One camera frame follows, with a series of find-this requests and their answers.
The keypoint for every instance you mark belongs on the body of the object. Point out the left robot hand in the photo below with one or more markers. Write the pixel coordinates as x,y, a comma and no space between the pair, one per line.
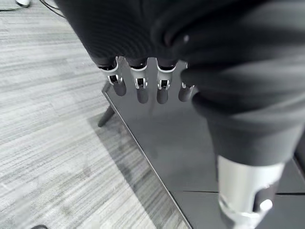
181,35

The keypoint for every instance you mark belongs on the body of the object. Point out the black table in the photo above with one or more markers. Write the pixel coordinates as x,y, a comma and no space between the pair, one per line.
171,143

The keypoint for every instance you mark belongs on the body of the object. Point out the black table leg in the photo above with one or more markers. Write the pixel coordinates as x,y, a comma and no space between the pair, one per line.
106,118

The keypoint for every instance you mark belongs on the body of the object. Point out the white object on floor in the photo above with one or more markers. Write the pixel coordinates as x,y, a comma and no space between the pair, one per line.
23,2

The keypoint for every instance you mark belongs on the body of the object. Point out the dark object on floor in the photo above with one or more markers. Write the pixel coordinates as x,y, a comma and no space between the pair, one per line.
38,226

